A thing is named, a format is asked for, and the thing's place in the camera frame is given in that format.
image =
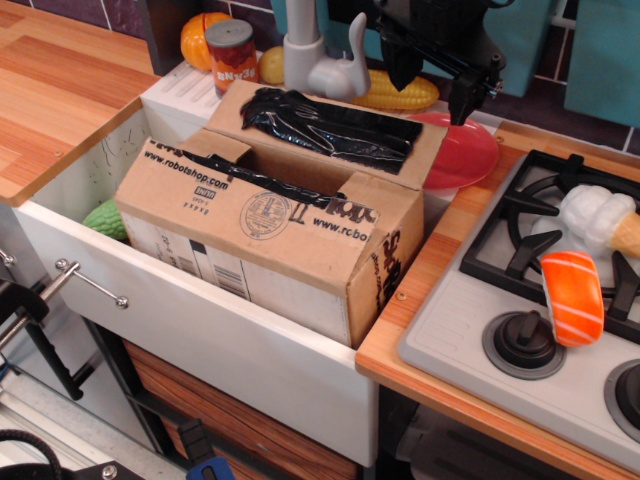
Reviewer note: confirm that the white toy sink basin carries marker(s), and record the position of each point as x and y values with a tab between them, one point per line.
291	375

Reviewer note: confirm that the blue handled clamp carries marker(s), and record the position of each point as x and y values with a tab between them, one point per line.
205	463

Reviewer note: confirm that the black stove knob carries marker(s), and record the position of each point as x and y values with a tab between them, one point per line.
522	345
621	393

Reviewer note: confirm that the red beans can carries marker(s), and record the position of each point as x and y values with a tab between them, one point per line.
233	54

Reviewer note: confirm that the orange toy pumpkin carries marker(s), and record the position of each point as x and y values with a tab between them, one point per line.
194	47

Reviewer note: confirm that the yellow toy lemon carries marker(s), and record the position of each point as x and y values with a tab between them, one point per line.
271	66

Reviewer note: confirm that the brown cardboard box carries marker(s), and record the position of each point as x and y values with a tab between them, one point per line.
319	240

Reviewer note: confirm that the salmon sushi toy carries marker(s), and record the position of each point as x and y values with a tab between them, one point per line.
574	298

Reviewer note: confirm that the grey toy faucet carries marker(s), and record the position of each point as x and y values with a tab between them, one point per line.
307	66

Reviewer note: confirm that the black stove grate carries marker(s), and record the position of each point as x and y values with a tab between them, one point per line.
525	224

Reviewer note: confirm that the red plastic plate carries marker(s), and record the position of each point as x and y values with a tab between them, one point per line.
467	154

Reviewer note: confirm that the yellow toy corn cob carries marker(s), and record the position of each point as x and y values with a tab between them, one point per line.
419	94

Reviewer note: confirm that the green toy vegetable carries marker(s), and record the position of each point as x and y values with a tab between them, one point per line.
106	219

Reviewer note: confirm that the white ice cream cone toy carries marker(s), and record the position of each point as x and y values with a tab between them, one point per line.
603	220

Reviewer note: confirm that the grey toy stove top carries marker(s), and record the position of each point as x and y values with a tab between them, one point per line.
445	340

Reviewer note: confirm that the black metal clamp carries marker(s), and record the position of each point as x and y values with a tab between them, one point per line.
23	308

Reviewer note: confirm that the metal towel bar handle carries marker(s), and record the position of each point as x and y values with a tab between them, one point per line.
90	282

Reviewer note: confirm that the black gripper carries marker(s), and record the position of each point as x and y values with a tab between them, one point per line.
449	35

